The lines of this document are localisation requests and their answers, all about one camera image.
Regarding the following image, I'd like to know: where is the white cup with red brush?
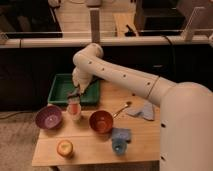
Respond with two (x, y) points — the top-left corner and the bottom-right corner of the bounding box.
(67, 99), (81, 122)

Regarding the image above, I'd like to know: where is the purple bowl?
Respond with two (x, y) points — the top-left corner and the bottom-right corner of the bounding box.
(35, 105), (63, 130)

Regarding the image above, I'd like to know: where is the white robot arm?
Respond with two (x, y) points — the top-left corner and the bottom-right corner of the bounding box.
(72, 43), (213, 171)

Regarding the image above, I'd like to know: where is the orange bowl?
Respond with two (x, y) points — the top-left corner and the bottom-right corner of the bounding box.
(89, 110), (113, 134)

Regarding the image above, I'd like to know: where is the green plastic tray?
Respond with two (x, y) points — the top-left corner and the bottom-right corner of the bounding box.
(47, 73), (100, 106)

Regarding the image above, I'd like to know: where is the metal spoon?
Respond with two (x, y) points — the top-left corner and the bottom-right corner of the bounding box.
(112, 101), (132, 118)

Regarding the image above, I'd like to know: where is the yellow apple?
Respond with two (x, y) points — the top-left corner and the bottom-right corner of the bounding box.
(57, 140), (73, 158)

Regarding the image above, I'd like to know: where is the wooden table board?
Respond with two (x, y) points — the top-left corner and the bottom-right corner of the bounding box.
(32, 81), (160, 166)

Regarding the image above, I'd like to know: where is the blue cup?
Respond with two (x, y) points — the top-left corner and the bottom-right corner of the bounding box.
(111, 128), (131, 155)

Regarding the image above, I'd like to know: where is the blue cloth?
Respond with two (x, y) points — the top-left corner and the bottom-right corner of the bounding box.
(125, 101), (155, 121)

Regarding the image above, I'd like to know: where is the black object on far table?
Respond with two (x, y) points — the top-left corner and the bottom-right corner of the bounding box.
(125, 25), (136, 37)

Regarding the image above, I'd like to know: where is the grey post left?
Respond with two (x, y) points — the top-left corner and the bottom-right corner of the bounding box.
(90, 8), (100, 43)

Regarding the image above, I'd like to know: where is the grey post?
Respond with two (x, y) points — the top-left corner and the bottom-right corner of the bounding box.
(90, 8), (100, 43)
(181, 7), (205, 41)

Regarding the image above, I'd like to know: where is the grey post right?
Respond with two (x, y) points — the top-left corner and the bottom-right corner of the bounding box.
(181, 7), (205, 41)

